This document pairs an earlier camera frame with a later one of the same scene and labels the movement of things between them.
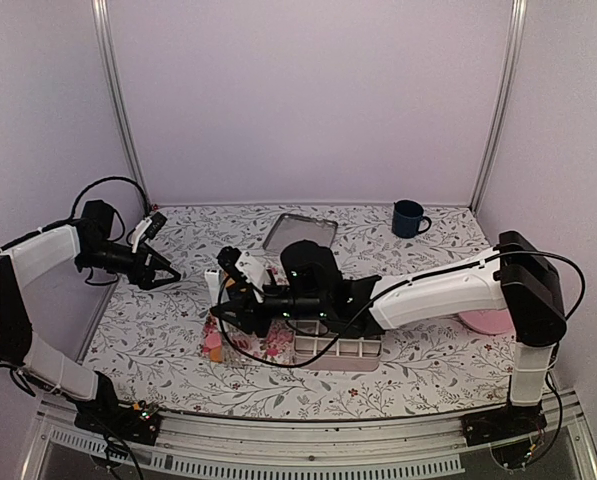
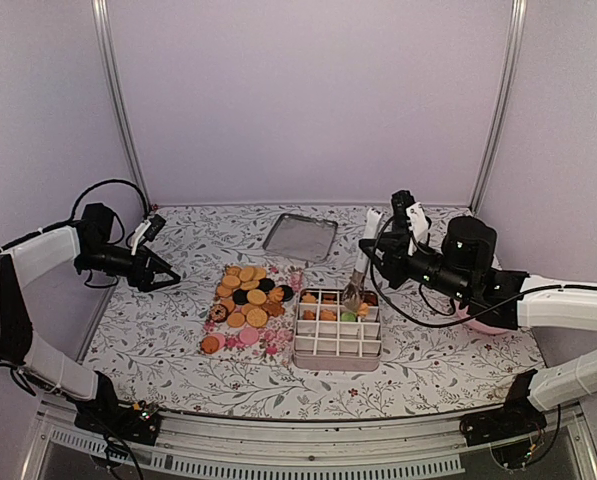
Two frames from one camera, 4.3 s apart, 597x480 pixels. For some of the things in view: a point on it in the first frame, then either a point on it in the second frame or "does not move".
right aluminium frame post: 517,22 does not move
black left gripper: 145,279 does not move
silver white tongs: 212,340 -> 353,291
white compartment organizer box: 345,354 does not move
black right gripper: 245,313 -> 394,251
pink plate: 489,321 does not move
